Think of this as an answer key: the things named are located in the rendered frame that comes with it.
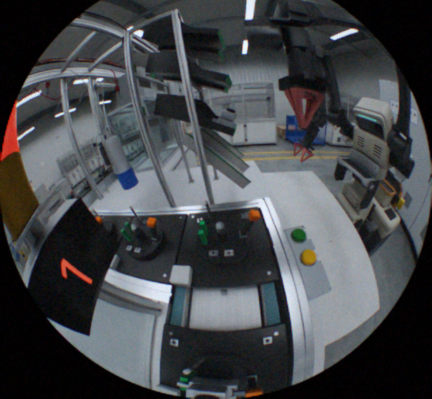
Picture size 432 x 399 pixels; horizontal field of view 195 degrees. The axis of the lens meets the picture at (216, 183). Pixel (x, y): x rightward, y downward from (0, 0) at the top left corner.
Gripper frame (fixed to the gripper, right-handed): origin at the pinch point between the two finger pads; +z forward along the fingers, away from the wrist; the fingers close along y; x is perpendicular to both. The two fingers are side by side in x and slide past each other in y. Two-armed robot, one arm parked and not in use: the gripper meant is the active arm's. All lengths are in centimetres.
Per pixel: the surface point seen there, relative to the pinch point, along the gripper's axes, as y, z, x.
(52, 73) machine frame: -24, -78, -124
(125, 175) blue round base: -50, 29, -93
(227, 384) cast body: 36.6, 19.0, -17.4
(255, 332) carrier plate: 27.5, 27.0, -12.8
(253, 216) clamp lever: 5.8, 16.9, -11.4
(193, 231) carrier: 0.7, 27.6, -27.2
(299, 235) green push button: 7.0, 26.4, 2.3
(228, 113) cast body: -20.3, -1.2, -13.1
